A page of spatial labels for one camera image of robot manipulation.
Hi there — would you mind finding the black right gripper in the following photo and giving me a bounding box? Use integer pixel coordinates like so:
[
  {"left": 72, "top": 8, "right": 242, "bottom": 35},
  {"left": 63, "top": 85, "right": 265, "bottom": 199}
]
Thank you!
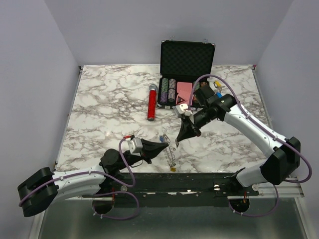
[{"left": 176, "top": 106, "right": 215, "bottom": 141}]

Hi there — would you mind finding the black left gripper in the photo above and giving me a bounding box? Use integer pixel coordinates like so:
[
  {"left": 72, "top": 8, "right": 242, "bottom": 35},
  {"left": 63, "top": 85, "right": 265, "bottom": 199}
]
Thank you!
[{"left": 118, "top": 138, "right": 168, "bottom": 171}]

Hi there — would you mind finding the round metal keyring disc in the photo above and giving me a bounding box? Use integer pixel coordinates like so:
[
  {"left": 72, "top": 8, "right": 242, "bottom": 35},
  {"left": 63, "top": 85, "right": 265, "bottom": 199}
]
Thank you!
[{"left": 162, "top": 134, "right": 176, "bottom": 169}]

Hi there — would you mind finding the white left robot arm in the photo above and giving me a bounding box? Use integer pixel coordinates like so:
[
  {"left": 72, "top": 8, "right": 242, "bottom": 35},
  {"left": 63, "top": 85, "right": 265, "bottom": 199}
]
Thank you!
[{"left": 17, "top": 135, "right": 169, "bottom": 218}]

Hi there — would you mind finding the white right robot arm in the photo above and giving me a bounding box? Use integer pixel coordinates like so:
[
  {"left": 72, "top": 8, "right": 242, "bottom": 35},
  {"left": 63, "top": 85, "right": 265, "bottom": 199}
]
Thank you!
[{"left": 174, "top": 85, "right": 301, "bottom": 195}]

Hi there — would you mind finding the black triangular all-in button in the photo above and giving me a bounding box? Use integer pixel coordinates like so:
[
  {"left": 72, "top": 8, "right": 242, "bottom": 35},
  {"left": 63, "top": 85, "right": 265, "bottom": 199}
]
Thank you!
[{"left": 176, "top": 96, "right": 186, "bottom": 105}]

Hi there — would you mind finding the loose pink playing cards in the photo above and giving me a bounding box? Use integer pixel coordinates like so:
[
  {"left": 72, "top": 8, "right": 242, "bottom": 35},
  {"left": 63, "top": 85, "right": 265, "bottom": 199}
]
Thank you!
[{"left": 177, "top": 92, "right": 193, "bottom": 105}]

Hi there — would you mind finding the orange blue lower chip stack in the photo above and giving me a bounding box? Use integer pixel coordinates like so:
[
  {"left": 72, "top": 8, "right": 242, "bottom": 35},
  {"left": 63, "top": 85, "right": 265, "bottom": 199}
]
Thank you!
[{"left": 167, "top": 88, "right": 175, "bottom": 103}]

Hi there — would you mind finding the orange blue chip stack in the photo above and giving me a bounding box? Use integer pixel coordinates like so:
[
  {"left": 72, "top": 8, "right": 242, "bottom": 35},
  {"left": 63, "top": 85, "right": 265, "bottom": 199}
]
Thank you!
[
  {"left": 168, "top": 79, "right": 176, "bottom": 89},
  {"left": 167, "top": 88, "right": 175, "bottom": 103}
]

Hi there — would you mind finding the purple chip stack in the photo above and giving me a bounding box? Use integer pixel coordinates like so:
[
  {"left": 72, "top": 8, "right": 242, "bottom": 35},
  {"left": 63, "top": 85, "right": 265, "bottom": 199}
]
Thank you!
[{"left": 159, "top": 92, "right": 167, "bottom": 104}]

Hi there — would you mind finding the pink playing card deck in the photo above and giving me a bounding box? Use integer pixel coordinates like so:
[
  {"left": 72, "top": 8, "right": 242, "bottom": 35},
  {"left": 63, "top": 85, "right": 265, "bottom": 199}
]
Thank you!
[{"left": 176, "top": 82, "right": 193, "bottom": 93}]

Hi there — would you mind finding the green chip stack right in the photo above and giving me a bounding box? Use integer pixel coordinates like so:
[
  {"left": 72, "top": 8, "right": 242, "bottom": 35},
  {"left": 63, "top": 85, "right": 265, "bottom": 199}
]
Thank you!
[{"left": 193, "top": 82, "right": 200, "bottom": 91}]

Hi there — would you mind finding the orange black chip stack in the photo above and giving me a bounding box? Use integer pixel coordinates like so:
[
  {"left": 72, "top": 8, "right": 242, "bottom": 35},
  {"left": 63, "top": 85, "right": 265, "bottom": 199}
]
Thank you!
[{"left": 200, "top": 81, "right": 208, "bottom": 86}]

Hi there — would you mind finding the red glitter microphone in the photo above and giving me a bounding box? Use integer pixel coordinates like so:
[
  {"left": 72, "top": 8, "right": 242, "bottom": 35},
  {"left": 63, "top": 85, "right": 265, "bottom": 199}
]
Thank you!
[{"left": 147, "top": 84, "right": 158, "bottom": 121}]

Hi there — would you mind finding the green blue chip stack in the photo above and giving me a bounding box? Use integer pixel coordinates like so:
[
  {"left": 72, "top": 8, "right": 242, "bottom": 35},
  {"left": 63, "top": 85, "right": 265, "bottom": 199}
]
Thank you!
[{"left": 161, "top": 78, "right": 169, "bottom": 92}]

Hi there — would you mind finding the black poker chip case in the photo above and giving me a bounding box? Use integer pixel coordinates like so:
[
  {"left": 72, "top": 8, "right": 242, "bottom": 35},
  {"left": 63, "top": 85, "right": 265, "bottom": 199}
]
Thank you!
[{"left": 157, "top": 40, "right": 216, "bottom": 110}]

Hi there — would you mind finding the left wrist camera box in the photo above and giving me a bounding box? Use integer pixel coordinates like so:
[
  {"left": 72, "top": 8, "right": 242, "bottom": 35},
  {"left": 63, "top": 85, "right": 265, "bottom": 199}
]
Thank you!
[{"left": 128, "top": 137, "right": 143, "bottom": 154}]

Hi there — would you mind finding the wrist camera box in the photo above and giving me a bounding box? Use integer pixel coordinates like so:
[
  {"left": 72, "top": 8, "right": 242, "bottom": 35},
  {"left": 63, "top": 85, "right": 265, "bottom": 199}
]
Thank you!
[
  {"left": 174, "top": 104, "right": 193, "bottom": 118},
  {"left": 128, "top": 137, "right": 143, "bottom": 154}
]

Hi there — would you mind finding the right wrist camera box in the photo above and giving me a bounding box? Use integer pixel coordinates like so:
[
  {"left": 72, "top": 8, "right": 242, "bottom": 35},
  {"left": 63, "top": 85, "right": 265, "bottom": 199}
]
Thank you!
[{"left": 174, "top": 104, "right": 193, "bottom": 118}]

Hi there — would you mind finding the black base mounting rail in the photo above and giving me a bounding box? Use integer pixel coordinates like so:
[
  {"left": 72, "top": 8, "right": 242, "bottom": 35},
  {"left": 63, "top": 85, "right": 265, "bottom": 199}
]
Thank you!
[{"left": 92, "top": 173, "right": 259, "bottom": 213}]

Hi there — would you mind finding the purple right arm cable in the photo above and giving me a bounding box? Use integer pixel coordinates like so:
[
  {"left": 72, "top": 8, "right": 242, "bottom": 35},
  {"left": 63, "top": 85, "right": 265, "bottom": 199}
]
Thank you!
[{"left": 188, "top": 74, "right": 313, "bottom": 218}]

